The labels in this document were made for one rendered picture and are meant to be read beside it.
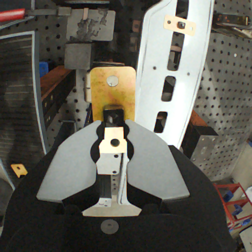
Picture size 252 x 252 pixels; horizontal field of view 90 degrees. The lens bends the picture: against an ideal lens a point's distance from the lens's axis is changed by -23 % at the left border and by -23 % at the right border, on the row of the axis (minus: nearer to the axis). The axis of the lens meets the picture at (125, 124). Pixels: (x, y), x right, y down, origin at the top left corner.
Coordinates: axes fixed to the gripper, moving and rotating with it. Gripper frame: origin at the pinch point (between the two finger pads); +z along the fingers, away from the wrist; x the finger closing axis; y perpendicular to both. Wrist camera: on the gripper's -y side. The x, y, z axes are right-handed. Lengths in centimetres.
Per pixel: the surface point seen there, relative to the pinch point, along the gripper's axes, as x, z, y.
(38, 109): -12.4, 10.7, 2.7
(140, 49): 5.7, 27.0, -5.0
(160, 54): 10.7, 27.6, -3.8
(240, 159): 196, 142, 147
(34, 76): -11.7, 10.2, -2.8
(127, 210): 9, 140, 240
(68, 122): -24, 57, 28
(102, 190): -6, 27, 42
